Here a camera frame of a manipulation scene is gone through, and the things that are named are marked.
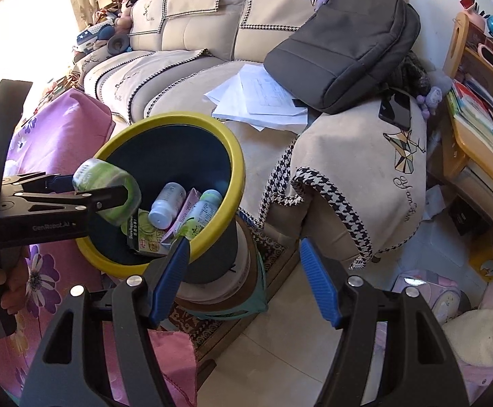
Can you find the blue star print bag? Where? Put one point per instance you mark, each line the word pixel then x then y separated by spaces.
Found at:
pixel 94 36

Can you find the purple floral tablecloth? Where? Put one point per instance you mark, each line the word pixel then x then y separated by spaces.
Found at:
pixel 60 135

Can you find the yellow cardboard box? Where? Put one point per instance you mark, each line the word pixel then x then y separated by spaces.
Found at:
pixel 490 260

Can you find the yellow rimmed black trash bin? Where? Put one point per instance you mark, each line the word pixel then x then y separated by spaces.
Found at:
pixel 166 148

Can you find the teal plastic stool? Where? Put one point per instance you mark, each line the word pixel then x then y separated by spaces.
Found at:
pixel 255 301

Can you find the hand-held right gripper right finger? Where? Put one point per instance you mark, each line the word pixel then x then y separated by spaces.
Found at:
pixel 318 280

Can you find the green white yogurt cup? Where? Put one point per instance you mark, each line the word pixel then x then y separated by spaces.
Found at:
pixel 102 176

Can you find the white fluffy blanket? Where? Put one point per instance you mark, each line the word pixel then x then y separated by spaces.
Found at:
pixel 479 335

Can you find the pink storage box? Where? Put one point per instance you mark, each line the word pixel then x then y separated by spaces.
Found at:
pixel 437 301

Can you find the pink strawberry milk carton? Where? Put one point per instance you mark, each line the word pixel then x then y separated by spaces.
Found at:
pixel 189 203

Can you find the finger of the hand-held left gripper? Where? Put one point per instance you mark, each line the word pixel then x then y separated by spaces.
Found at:
pixel 60 204
pixel 60 183

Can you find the white paper sheets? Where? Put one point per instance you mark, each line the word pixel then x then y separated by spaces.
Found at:
pixel 263 93

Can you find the wooden bookshelf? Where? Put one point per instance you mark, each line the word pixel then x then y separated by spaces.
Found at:
pixel 475 144

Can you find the beige sofa with deer covers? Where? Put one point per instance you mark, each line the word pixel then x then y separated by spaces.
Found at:
pixel 178 93

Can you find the grey backpack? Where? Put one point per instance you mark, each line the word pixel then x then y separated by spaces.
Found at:
pixel 339 51

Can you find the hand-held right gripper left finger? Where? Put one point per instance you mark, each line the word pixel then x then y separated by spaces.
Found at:
pixel 170 280

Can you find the row of books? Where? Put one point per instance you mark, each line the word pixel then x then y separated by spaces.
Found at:
pixel 479 112

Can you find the black smartphone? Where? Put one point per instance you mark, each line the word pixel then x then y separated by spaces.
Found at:
pixel 395 112

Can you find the dark grey cloth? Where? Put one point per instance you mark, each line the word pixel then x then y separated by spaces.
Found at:
pixel 411 74

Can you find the white supplement bottle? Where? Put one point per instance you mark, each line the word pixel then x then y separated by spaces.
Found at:
pixel 166 205

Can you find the person's left hand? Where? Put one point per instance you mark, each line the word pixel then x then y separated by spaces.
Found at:
pixel 15 294

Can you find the green white drink bottle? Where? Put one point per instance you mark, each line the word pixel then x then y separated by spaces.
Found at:
pixel 204 214

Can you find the long green white carton box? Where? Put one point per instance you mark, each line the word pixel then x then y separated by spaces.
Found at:
pixel 144 233

